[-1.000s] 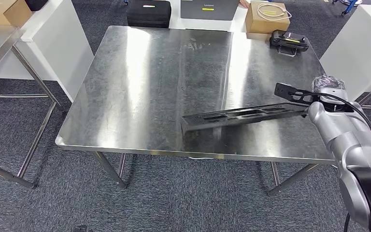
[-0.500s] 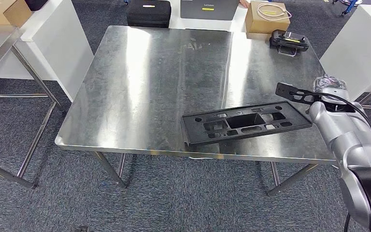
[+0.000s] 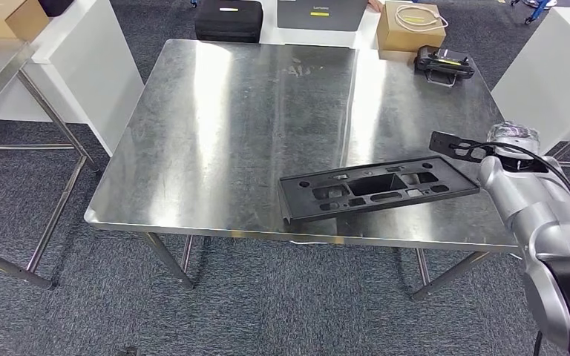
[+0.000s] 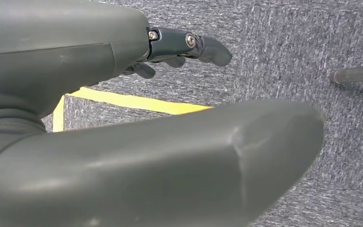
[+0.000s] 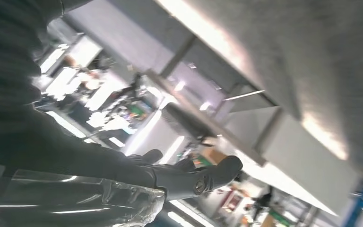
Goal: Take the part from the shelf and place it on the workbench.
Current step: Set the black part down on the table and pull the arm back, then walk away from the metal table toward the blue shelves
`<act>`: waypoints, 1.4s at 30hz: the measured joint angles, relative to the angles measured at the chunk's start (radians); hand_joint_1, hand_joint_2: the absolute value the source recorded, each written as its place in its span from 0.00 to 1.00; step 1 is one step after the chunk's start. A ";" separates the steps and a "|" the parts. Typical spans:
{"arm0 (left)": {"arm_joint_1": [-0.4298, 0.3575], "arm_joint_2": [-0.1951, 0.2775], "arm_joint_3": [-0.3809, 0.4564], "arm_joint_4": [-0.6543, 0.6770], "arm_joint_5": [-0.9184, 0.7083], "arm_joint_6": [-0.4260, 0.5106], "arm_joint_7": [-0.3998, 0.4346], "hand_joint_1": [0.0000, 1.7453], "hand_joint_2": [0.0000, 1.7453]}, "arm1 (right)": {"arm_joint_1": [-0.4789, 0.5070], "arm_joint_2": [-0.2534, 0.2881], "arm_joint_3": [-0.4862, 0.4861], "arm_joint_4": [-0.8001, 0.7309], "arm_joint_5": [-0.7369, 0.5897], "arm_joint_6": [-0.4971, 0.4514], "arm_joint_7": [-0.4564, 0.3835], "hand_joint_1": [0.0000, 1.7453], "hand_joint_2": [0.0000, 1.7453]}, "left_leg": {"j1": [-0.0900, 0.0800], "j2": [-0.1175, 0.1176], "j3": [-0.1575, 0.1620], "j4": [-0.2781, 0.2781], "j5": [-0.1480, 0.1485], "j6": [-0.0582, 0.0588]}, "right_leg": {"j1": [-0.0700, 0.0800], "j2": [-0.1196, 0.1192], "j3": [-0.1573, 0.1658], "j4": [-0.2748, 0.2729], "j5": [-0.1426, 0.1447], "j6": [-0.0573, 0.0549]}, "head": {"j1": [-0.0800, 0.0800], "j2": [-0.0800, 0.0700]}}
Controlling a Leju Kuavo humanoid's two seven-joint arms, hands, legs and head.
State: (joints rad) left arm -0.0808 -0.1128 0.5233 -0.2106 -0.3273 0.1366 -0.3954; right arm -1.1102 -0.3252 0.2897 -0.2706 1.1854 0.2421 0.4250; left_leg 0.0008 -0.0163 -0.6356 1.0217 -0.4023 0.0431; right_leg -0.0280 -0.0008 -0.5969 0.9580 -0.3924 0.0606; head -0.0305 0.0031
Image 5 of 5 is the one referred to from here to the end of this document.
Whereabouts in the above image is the large stainless steel workbench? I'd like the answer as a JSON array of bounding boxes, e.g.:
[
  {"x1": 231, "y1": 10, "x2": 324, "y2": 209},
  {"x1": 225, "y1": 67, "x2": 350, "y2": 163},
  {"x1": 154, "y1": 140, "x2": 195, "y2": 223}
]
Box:
[{"x1": 155, "y1": 0, "x2": 363, "y2": 176}]

